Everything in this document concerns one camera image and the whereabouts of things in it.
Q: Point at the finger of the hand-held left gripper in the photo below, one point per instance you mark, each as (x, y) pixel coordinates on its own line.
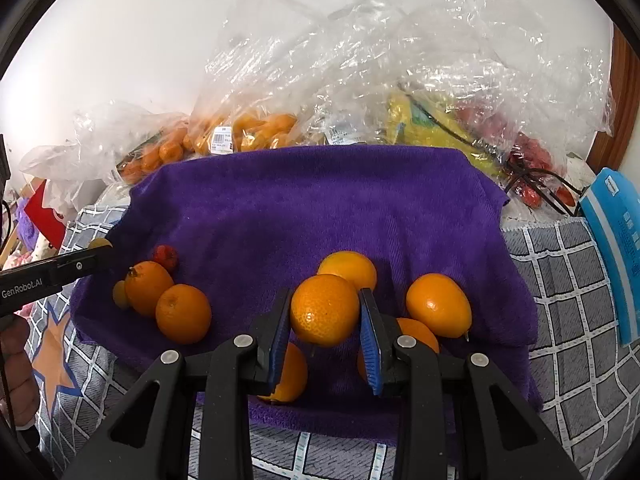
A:
(80, 265)

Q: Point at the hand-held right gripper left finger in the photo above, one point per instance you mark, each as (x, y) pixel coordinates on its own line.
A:
(280, 340)

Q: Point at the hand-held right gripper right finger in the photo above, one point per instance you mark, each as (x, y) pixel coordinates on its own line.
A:
(370, 345)

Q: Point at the small orange citrus fruit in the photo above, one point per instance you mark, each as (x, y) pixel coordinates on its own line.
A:
(292, 372)
(417, 332)
(325, 312)

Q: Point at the orange mandarin with stem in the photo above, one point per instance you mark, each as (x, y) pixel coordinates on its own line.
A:
(147, 287)

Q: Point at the oval orange citrus fruit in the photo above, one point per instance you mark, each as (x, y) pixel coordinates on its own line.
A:
(439, 305)

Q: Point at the small red fruit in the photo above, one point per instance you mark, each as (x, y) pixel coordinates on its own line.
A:
(166, 257)

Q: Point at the bag of red fruits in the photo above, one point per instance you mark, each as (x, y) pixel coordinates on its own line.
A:
(530, 152)

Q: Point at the person's left hand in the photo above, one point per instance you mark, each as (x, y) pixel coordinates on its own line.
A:
(20, 380)

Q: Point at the red paper bag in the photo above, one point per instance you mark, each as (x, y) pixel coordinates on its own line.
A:
(42, 215)

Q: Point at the purple plush toy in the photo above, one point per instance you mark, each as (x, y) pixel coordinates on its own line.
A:
(22, 225)

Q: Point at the purple towel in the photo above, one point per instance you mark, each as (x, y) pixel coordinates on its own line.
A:
(300, 210)

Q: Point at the clear bag of mandarins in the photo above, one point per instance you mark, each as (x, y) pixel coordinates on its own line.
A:
(250, 130)
(160, 152)

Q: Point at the grey checked star-print cloth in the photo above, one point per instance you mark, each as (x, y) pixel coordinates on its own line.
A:
(565, 360)

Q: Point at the yellow package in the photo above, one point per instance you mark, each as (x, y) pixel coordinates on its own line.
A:
(425, 135)

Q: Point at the blue tissue pack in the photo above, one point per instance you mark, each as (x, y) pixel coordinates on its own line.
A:
(615, 250)

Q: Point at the clear bag with grapes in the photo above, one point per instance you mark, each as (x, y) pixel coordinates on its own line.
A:
(450, 50)

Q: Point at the brown wooden door frame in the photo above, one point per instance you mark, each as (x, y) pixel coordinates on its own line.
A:
(622, 110)

